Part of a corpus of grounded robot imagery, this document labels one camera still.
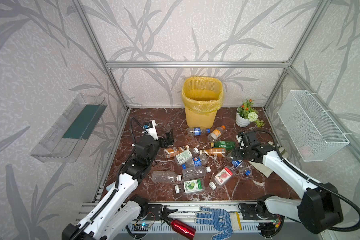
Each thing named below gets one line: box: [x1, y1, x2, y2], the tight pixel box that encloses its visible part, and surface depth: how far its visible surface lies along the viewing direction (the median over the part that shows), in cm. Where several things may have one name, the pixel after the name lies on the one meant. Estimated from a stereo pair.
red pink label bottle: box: [209, 166, 235, 190], surface depth 83 cm
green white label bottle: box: [175, 147, 199, 165], surface depth 92 cm
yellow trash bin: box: [182, 76, 224, 128], surface depth 100 cm
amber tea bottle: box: [199, 147, 226, 157], surface depth 93 cm
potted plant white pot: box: [235, 99, 266, 128], surface depth 101 cm
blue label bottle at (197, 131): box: [187, 127, 211, 136], surface depth 104 cm
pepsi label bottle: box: [181, 154, 208, 169], surface depth 88 cm
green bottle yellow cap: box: [210, 141, 236, 151], surface depth 98 cm
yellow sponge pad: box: [229, 211, 243, 231], surface depth 72 cm
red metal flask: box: [160, 205, 196, 240], surface depth 68 cm
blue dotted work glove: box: [195, 206, 233, 240], surface depth 72 cm
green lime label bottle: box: [175, 178, 205, 194], surface depth 80 cm
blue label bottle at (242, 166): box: [231, 159, 252, 177], surface depth 88 cm
